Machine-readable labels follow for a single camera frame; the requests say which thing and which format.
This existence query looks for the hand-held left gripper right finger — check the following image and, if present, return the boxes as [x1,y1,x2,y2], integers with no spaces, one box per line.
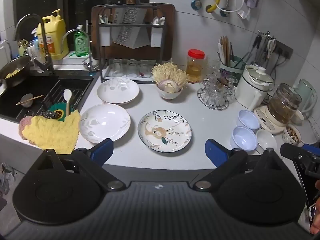
[192,138,285,192]

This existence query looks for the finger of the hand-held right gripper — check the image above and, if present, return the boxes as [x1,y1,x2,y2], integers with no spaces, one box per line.
[302,143,320,157]
[279,142,320,178]

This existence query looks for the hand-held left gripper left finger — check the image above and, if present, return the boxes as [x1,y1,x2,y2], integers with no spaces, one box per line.
[35,138,127,192]

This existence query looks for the plain white bowl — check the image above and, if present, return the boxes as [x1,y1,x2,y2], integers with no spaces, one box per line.
[255,129,278,155]

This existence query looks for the white leaf-print plate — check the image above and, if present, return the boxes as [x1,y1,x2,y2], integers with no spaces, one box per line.
[79,103,131,143]
[97,78,140,105]

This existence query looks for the light blue bowl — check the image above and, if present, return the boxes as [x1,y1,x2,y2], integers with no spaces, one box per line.
[230,126,258,152]
[236,109,261,132]

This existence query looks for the floral painted plate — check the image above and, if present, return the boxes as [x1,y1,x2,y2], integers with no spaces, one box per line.
[138,110,192,153]

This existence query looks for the person's right hand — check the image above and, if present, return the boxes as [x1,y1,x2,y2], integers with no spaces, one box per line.
[309,179,320,235]

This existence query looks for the speckled ceramic bowl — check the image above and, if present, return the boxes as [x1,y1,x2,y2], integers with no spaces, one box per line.
[282,125,302,146]

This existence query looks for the white mug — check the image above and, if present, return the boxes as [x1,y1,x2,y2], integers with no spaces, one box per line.
[291,109,304,126]

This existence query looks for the cream kettle base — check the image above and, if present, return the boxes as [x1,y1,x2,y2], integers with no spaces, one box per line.
[254,105,293,134]

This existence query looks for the glass kettle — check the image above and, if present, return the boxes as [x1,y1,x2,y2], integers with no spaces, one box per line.
[269,82,303,124]

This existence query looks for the yellow cloth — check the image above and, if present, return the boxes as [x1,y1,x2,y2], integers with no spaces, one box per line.
[22,111,81,155]

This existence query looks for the green sunflower scrubber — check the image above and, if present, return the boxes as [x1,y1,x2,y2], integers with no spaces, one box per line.
[47,102,75,122]

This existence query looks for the white spatula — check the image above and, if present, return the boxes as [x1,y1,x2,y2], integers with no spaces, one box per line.
[63,89,73,117]

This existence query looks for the steel wool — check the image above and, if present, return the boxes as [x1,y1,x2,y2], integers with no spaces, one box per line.
[40,110,59,119]

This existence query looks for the white electric pot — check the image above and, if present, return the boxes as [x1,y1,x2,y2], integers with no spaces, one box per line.
[235,64,275,109]

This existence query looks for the white ceramic footed bowl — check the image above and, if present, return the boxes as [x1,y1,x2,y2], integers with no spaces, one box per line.
[157,81,182,100]

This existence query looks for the white drip tray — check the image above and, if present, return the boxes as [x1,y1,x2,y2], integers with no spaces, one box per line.
[103,75,154,83]

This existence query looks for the glass pot lid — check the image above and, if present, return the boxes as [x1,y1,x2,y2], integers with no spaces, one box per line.
[244,65,275,85]

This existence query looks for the pink cloth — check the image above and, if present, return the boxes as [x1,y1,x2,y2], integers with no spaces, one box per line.
[18,116,35,144]

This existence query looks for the halved red onion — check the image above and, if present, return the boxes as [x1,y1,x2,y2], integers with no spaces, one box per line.
[160,79,178,93]

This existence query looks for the green utensil holder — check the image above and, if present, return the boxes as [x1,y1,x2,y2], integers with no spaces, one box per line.
[219,55,248,80]

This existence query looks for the clear drinking glass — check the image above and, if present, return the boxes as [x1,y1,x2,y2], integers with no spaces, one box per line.
[126,59,138,78]
[139,60,152,78]
[112,59,123,77]

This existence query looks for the chrome faucet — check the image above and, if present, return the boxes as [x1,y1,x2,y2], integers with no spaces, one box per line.
[61,29,97,73]

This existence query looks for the red-lidded plastic jar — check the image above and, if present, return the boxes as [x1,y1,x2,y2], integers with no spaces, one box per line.
[186,49,206,84]

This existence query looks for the wooden chopstick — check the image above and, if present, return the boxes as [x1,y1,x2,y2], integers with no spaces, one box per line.
[15,94,45,105]

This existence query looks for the black sink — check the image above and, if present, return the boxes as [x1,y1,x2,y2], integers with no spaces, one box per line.
[0,70,97,124]

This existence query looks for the bundle of chopsticks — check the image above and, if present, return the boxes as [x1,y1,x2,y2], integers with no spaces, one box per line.
[218,35,234,67]

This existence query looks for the green dish soap bottle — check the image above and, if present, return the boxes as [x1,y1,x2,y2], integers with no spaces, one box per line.
[73,25,90,57]

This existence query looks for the black hanging utensil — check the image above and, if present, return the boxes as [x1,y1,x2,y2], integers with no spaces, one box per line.
[252,34,263,63]

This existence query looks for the white rack cup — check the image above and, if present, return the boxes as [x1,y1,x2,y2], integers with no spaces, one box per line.
[99,26,112,47]
[151,25,164,47]

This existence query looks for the black kitchen faucet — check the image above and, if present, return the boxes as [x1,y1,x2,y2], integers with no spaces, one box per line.
[14,14,56,75]

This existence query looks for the dark frying pan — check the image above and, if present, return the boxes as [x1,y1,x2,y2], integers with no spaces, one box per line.
[0,55,32,88]

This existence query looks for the yellow detergent jug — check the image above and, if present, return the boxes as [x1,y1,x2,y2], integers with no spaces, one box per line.
[37,9,69,60]

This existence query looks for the steel cleaver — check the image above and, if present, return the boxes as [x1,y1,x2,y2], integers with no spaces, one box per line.
[111,6,143,49]

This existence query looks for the black knife rack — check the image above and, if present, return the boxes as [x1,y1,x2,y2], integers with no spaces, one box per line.
[96,2,167,83]

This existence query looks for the brown cutting board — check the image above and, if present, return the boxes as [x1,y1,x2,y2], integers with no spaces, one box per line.
[90,3,175,62]

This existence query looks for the small pale yellow kettle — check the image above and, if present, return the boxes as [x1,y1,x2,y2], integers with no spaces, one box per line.
[17,39,29,55]

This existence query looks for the wire cup rack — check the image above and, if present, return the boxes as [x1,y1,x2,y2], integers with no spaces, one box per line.
[197,80,237,111]

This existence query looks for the dark wall socket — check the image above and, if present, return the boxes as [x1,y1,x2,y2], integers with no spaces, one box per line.
[274,40,293,59]

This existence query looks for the white-handled scissors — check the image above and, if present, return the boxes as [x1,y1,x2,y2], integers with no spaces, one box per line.
[266,39,277,59]

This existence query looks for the white plug cable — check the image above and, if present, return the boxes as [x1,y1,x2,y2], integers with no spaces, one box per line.
[215,0,252,20]

